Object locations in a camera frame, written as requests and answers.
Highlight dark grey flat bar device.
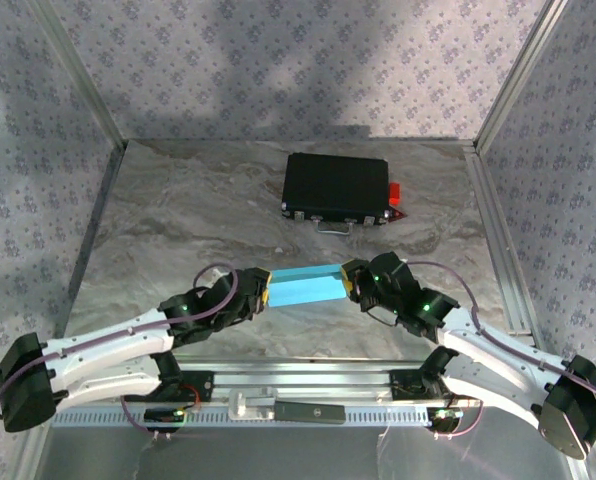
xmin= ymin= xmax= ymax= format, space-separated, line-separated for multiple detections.
xmin=272 ymin=401 xmax=348 ymax=426

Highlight small black circuit board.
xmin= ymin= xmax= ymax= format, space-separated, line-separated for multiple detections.
xmin=426 ymin=407 xmax=465 ymax=434
xmin=144 ymin=407 xmax=186 ymax=434

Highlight black hard case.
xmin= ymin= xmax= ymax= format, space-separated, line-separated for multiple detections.
xmin=281 ymin=152 xmax=392 ymax=235

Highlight blue and white paper box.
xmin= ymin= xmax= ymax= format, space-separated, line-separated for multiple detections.
xmin=267 ymin=263 xmax=348 ymax=309

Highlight slotted grey cable duct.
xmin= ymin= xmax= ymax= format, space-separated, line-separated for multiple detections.
xmin=50 ymin=405 xmax=432 ymax=427

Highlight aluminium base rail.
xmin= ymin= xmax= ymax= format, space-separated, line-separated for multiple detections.
xmin=30 ymin=357 xmax=579 ymax=407

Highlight aluminium side rail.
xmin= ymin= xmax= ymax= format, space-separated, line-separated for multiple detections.
xmin=67 ymin=142 xmax=127 ymax=301
xmin=463 ymin=142 xmax=547 ymax=364

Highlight metal sheet panel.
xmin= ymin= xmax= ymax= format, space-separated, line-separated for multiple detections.
xmin=32 ymin=424 xmax=579 ymax=480

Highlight aluminium frame post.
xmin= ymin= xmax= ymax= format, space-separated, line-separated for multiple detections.
xmin=27 ymin=0 xmax=129 ymax=151
xmin=472 ymin=0 xmax=572 ymax=154

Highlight white plastic bracket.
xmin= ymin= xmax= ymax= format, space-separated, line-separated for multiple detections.
xmin=227 ymin=388 xmax=278 ymax=421

